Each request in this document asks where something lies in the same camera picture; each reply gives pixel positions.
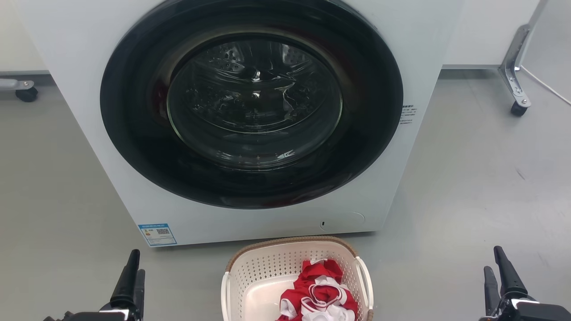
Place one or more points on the white front-load washing machine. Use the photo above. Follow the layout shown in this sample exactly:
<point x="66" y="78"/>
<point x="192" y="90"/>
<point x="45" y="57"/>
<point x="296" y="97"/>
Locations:
<point x="71" y="53"/>

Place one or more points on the black caster wheel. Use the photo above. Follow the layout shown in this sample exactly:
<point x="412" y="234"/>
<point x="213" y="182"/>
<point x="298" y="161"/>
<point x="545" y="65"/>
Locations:
<point x="519" y="109"/>
<point x="26" y="94"/>

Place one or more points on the blue energy label sticker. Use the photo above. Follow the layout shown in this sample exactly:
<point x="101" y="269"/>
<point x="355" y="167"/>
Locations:
<point x="157" y="234"/>

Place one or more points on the red and white garment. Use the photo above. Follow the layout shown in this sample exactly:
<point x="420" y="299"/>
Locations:
<point x="319" y="278"/>

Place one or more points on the round black washer door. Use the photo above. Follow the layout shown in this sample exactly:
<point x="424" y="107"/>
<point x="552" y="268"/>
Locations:
<point x="134" y="133"/>

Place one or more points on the cream perforated laundry basket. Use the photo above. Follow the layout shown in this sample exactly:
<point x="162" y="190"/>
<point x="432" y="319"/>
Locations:
<point x="263" y="272"/>

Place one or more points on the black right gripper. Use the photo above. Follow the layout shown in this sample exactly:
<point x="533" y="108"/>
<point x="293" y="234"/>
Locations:
<point x="533" y="311"/>

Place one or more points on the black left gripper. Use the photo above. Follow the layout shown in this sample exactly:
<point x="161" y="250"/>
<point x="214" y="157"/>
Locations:
<point x="96" y="315"/>

